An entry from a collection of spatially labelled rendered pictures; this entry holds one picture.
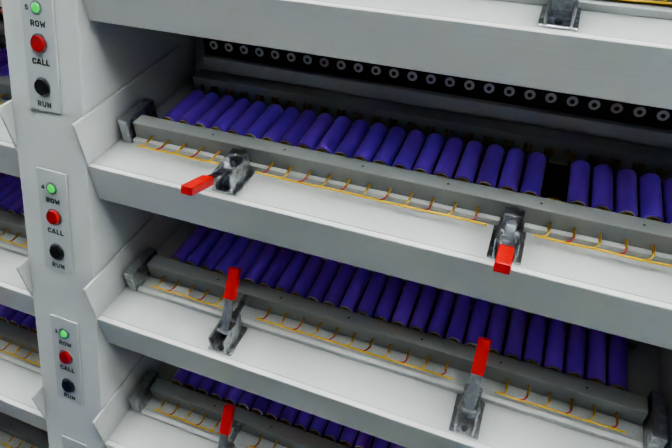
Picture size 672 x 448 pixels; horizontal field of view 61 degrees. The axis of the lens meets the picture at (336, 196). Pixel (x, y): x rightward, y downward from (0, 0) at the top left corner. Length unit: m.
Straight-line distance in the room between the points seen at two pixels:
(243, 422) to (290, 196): 0.34
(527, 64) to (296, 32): 0.19
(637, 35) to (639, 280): 0.19
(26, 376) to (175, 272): 0.32
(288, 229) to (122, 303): 0.27
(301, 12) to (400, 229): 0.20
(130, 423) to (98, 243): 0.27
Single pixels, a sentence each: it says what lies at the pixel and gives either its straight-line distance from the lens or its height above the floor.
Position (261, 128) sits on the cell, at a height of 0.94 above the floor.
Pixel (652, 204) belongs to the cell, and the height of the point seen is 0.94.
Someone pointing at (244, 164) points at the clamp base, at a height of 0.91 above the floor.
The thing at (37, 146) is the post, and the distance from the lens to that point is 0.69.
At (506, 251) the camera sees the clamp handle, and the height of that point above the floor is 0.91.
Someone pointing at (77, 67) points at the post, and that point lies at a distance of 0.63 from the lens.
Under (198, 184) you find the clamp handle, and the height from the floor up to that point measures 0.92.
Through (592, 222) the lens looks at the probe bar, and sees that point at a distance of 0.53.
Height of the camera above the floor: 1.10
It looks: 21 degrees down
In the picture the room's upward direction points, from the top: 6 degrees clockwise
